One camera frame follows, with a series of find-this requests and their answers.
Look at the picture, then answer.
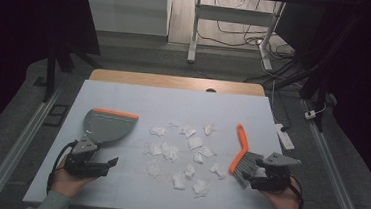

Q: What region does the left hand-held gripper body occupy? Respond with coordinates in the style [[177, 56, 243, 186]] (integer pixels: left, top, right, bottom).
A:
[[63, 133, 113, 180]]

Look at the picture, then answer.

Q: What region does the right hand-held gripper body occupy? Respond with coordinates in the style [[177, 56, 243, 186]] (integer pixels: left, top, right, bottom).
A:
[[259, 151, 303, 195]]

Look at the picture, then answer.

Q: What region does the orange brush with grey bristles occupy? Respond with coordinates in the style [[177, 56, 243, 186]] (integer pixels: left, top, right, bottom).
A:
[[226, 122, 269, 191]]

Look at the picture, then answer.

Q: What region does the grey dustpan with orange lip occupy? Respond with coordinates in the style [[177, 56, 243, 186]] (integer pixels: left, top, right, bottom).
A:
[[81, 106, 140, 149]]

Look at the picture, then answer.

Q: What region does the pile of white paper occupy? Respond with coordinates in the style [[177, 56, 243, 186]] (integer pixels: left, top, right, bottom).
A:
[[138, 117, 232, 202]]

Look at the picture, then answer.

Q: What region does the person's right hand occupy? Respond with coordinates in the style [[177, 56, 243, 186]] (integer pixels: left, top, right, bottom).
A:
[[260, 177, 304, 209]]

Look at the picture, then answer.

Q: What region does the person's left hand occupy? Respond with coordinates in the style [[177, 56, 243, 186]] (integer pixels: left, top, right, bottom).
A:
[[50, 155, 99, 201]]

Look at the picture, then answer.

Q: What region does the white power strip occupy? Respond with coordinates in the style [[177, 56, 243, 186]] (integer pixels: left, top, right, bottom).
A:
[[272, 123, 297, 152]]

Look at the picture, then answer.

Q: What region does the small white adapter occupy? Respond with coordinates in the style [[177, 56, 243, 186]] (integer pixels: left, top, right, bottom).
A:
[[304, 108, 319, 122]]

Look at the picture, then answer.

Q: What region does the white foam board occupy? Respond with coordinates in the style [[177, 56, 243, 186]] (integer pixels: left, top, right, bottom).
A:
[[21, 74, 291, 209]]

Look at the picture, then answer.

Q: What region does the black stand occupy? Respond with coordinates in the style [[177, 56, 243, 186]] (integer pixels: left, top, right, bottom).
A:
[[40, 37, 106, 108]]

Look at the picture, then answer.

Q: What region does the black tripod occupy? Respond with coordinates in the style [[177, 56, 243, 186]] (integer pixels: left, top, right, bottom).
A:
[[295, 7, 365, 136]]

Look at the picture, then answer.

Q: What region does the wooden table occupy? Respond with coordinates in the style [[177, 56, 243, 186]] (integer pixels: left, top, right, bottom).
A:
[[88, 68, 267, 98]]

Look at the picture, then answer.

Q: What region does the white panel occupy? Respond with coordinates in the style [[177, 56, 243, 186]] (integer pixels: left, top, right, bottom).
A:
[[79, 0, 174, 38]]

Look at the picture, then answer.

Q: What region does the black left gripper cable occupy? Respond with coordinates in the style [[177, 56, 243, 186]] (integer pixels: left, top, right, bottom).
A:
[[45, 138, 79, 198]]

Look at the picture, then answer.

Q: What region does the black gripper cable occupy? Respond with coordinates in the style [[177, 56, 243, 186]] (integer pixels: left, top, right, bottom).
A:
[[45, 138, 79, 198], [286, 174, 317, 209]]

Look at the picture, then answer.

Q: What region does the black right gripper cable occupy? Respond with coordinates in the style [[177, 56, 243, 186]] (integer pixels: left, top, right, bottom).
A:
[[286, 174, 317, 209]]

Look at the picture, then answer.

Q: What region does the black floor frame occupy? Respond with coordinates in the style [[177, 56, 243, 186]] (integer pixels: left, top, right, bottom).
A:
[[42, 101, 71, 129]]

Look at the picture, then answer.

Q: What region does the aluminium rail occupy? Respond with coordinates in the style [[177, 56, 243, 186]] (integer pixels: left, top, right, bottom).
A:
[[293, 99, 371, 209], [0, 81, 65, 209]]

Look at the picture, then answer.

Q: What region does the bundle of black floor cables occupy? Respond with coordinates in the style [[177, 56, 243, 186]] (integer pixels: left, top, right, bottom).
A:
[[192, 0, 316, 92]]

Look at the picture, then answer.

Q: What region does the white desk frame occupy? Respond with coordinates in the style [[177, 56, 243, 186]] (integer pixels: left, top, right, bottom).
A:
[[186, 0, 287, 73]]

